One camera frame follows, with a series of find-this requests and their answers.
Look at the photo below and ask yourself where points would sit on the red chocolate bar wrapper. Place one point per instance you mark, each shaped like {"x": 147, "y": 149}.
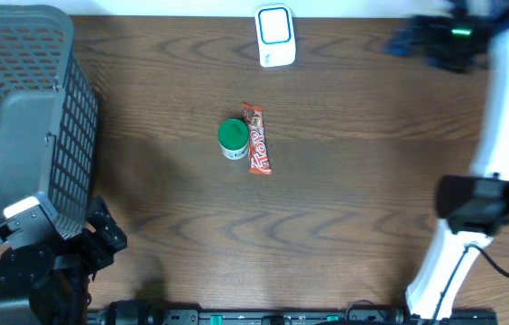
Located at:
{"x": 258, "y": 152}

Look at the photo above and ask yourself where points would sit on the grey plastic basket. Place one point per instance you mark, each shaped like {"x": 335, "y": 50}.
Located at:
{"x": 48, "y": 115}

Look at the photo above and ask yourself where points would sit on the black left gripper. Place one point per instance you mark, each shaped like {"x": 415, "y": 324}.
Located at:
{"x": 97, "y": 255}

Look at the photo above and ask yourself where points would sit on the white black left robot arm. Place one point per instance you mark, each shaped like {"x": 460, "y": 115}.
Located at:
{"x": 44, "y": 277}

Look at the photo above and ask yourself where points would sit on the green lid white jar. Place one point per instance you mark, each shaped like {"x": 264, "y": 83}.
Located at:
{"x": 233, "y": 138}

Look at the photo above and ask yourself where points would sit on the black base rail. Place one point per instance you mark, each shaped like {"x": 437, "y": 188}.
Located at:
{"x": 361, "y": 312}

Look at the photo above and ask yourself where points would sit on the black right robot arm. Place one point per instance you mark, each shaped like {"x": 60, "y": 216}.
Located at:
{"x": 471, "y": 209}

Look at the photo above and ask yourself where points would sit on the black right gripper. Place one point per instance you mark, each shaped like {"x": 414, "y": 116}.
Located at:
{"x": 425, "y": 45}

